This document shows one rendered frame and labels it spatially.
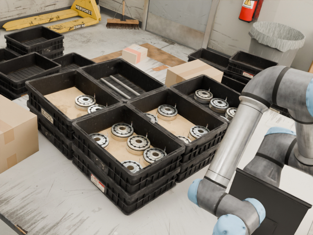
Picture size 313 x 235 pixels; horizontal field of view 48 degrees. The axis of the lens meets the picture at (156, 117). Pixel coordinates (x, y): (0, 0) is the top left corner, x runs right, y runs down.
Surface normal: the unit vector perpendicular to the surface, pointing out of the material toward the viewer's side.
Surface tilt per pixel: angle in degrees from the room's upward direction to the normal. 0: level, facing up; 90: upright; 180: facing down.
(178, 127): 0
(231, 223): 0
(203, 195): 55
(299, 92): 70
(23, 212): 0
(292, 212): 90
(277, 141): 47
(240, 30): 90
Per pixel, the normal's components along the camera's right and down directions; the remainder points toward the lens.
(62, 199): 0.15, -0.82
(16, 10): 0.81, 0.42
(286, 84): -0.57, -0.15
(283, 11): -0.57, 0.39
